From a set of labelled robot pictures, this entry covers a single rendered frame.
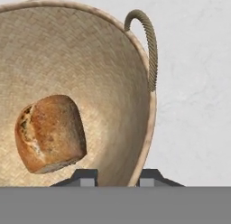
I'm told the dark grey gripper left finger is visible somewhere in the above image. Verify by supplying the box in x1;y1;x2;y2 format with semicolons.
50;168;99;188

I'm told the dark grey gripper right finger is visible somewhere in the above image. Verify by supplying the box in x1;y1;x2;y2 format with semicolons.
138;168;185;188

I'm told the beige woven basket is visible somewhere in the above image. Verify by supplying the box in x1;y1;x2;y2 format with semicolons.
0;0;159;188

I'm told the brown bread loaf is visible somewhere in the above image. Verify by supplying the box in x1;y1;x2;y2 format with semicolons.
14;94;88;174

